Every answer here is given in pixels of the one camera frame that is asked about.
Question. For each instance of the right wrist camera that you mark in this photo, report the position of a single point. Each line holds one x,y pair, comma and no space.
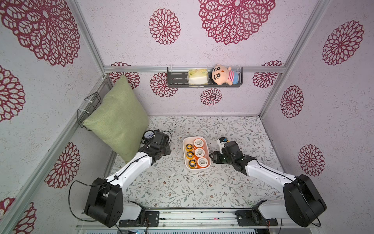
221,142

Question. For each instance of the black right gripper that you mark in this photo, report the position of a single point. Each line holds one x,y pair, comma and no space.
229,149

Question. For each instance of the orange white tape roll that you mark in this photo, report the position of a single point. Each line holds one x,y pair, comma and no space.
202,162
199,153
198,143

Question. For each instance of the orange white tape roll bottom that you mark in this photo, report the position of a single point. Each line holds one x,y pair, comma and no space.
202,162

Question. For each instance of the black wall shelf basket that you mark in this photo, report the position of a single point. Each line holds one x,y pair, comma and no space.
179,78

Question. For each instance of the black pressure gauge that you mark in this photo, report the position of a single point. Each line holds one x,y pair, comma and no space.
148,134

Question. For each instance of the black wire wall rack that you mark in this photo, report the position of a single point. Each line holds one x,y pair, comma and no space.
92,102

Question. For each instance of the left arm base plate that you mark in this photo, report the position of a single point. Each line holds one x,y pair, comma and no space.
146,219

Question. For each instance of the aluminium front rail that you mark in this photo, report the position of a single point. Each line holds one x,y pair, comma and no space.
198,221

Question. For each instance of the white plastic storage box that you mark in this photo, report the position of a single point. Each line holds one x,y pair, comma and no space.
189,140

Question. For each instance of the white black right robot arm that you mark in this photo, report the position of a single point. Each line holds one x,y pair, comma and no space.
302,203

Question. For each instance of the yellow black tape roll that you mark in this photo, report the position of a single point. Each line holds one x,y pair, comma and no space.
190,155
192,164
189,147

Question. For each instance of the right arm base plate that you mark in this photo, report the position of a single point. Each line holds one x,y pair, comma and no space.
248,218

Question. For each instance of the plush doll striped shirt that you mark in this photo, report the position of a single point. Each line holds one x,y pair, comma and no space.
224,75

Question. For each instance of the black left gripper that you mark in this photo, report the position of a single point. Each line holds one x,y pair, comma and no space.
168,150

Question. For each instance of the yellow green sponge pack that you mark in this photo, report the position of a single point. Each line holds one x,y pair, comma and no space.
198,77

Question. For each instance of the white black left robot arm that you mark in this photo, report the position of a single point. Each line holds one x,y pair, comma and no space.
105,203

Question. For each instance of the green square pillow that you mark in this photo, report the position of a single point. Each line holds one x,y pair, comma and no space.
120,121

